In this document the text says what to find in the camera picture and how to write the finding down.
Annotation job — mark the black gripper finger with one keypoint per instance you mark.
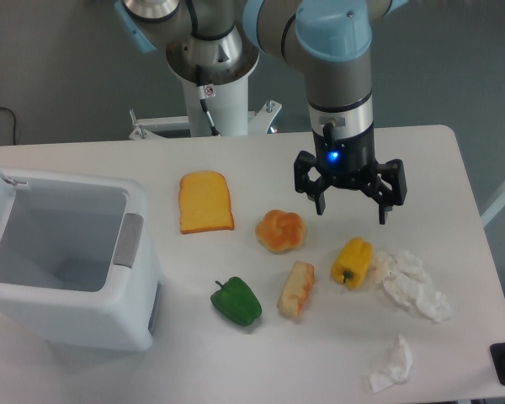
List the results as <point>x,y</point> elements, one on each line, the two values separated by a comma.
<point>385,184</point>
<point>314,189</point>

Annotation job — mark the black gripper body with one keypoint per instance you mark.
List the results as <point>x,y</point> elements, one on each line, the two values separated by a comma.
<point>346,163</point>

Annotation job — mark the rectangular toasted bread block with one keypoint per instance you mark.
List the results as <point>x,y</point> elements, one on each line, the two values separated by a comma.
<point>296,289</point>

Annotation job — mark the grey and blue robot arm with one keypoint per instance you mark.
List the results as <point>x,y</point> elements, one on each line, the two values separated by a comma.
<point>213,47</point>

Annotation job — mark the round knotted bread roll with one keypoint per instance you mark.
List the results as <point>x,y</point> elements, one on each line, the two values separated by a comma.
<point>280,231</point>

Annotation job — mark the toast slice bread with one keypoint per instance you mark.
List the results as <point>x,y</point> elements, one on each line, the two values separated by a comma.
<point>204,202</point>

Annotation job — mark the yellow bell pepper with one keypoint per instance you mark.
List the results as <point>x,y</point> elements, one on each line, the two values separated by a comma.
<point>352,263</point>

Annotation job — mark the large crumpled white tissue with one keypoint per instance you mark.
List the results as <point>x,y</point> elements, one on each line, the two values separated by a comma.
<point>407,284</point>

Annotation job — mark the green bell pepper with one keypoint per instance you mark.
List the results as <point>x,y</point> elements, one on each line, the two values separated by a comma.
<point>235,301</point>

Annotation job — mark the small crumpled white tissue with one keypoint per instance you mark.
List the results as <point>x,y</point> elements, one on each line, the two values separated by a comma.
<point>397,368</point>

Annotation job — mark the white plastic trash bin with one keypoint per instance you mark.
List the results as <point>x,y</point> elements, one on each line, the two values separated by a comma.
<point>77,263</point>

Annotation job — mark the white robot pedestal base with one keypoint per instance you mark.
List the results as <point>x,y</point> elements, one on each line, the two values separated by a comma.
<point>212,110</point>

